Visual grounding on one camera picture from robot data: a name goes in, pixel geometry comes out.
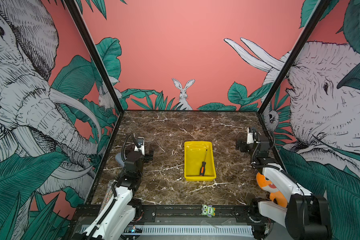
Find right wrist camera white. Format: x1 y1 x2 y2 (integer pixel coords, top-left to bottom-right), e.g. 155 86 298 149
247 127 257 145

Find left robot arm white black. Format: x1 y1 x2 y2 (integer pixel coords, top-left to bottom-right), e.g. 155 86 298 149
71 138 153 240

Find black orange screwdriver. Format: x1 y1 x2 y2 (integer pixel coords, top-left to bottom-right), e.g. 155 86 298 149
200 149 208 177

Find glittery silver tube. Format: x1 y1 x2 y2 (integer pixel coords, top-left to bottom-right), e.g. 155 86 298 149
99 180 116 213

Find white slotted cable duct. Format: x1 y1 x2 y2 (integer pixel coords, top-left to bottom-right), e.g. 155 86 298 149
123 225 254 237

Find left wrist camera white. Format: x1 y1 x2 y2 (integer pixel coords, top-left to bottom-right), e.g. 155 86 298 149
134 137 145 155

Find yellow plastic bin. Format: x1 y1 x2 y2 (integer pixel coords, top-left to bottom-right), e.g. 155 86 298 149
184 141 217 182

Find orange plush toy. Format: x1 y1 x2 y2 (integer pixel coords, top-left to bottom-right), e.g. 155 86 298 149
256 173 288 208

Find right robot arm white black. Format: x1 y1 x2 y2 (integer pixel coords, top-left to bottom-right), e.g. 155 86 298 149
236 128 333 240

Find black aluminium frame rail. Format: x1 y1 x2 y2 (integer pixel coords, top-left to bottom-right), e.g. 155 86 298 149
72 205 270 225

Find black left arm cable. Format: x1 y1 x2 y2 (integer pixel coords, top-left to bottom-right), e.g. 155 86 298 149
120 133 139 163

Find green owl eraser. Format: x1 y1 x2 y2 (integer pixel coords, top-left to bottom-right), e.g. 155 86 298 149
202 205 216 218

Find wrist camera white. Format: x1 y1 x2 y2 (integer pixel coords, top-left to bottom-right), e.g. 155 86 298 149
247 127 257 145
134 137 145 155

